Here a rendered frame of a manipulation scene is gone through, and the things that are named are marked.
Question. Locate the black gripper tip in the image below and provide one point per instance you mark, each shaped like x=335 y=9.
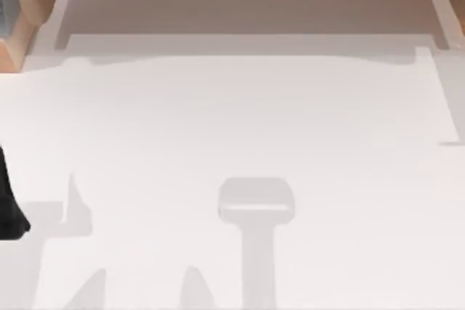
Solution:
x=9 y=212

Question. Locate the pale wooden drawer front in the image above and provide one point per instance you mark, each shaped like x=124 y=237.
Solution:
x=18 y=30

